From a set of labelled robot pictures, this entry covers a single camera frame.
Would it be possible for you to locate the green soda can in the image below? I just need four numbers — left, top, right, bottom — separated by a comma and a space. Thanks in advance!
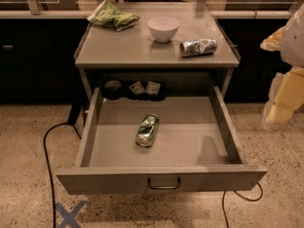
135, 114, 160, 147

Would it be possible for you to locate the right white tag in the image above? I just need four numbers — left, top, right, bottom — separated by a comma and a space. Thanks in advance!
145, 82, 161, 95

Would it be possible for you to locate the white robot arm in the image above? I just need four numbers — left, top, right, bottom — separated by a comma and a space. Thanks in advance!
260, 5, 304, 130

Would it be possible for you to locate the white bowl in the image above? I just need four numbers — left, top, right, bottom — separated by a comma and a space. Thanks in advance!
148, 17, 180, 43

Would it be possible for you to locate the black drawer handle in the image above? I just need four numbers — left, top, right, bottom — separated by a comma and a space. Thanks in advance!
147, 178, 181, 190

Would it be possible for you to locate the black cable left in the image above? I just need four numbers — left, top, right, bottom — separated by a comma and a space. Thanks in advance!
43, 122, 83, 228

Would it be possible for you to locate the blue tape cross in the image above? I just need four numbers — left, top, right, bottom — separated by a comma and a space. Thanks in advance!
55, 200, 86, 228

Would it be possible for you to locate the black cable right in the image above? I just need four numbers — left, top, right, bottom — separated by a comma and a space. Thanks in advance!
221, 182, 264, 228

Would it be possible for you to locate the grey open drawer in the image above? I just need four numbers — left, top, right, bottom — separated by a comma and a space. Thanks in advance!
56, 88, 267, 195

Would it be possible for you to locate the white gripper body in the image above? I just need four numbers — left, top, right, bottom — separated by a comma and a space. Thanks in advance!
262, 66, 304, 130

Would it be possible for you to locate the green chip bag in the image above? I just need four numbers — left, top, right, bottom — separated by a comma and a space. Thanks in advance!
87, 1, 140, 31

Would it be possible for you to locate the white tag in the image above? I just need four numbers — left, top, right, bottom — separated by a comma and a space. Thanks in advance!
129, 82, 145, 95
145, 82, 161, 95

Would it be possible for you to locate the silver crushed can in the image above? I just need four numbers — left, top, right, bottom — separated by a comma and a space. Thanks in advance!
180, 39, 218, 57

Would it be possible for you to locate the round dark object in cabinet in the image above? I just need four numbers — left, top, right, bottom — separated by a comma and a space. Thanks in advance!
104, 81, 122, 100

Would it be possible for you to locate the black cable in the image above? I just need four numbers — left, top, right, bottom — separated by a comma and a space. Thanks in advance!
43, 122, 83, 228
221, 182, 264, 228

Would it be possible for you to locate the left white tag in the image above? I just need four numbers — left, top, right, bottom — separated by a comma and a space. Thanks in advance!
129, 82, 145, 95

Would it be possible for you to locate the grey cabinet counter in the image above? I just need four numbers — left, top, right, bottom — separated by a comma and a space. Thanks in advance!
73, 1, 241, 103

